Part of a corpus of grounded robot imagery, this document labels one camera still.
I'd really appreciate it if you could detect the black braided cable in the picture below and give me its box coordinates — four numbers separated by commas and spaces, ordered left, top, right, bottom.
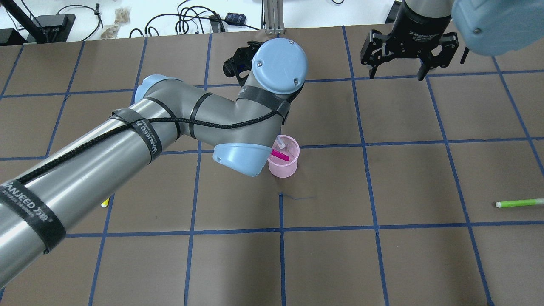
17, 96, 294, 185

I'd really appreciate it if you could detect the aluminium frame post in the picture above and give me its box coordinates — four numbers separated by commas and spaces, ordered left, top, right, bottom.
261, 0, 285, 35

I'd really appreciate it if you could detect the green pen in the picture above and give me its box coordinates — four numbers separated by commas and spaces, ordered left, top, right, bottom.
495, 198, 544, 208

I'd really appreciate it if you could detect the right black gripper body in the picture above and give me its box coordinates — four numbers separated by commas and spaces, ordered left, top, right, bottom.
360, 12, 460, 65

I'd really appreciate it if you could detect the pink mesh cup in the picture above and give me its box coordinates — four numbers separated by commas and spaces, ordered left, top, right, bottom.
267, 134, 300, 178

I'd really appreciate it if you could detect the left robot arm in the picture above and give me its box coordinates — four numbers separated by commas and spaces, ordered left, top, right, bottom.
0, 37, 308, 287

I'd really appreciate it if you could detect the black power adapter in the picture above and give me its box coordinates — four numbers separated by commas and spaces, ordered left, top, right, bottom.
33, 14, 76, 31

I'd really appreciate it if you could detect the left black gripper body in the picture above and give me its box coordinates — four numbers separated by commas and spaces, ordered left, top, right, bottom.
224, 41, 264, 87

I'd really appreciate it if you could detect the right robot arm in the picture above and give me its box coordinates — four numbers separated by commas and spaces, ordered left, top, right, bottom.
360, 0, 544, 81

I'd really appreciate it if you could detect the black cable bundle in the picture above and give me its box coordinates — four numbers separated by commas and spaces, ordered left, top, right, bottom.
130, 0, 260, 39

